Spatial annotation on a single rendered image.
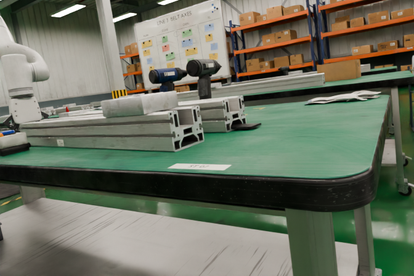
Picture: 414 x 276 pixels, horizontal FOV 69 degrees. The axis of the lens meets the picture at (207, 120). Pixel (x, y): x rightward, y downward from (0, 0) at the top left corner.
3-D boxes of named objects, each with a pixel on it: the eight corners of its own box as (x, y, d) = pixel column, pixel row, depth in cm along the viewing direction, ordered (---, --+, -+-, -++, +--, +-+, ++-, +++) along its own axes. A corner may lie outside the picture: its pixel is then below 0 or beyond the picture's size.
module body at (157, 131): (24, 146, 114) (19, 123, 113) (50, 139, 122) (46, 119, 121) (174, 152, 63) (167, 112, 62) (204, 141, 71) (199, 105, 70)
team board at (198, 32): (146, 153, 466) (124, 23, 442) (167, 145, 507) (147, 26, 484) (233, 153, 384) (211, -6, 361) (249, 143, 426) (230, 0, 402)
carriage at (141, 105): (105, 128, 77) (100, 101, 76) (139, 120, 85) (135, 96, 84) (146, 126, 67) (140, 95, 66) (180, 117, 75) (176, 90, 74)
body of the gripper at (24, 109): (31, 93, 125) (37, 120, 126) (3, 97, 117) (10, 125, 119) (39, 92, 120) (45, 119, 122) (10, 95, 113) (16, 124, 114)
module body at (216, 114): (72, 134, 128) (68, 114, 127) (93, 130, 136) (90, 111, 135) (226, 132, 78) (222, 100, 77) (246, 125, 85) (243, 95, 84)
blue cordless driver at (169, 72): (154, 122, 128) (145, 71, 125) (191, 114, 140) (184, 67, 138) (164, 122, 122) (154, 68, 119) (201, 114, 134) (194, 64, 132)
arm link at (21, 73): (32, 88, 125) (5, 90, 119) (25, 56, 123) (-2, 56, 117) (37, 86, 119) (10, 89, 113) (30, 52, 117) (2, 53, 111)
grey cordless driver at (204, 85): (191, 123, 107) (181, 61, 105) (219, 114, 124) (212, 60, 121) (209, 122, 103) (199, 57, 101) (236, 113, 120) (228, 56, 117)
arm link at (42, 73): (28, 43, 140) (51, 85, 127) (-14, 44, 129) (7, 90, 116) (28, 25, 134) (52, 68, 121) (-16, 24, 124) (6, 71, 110)
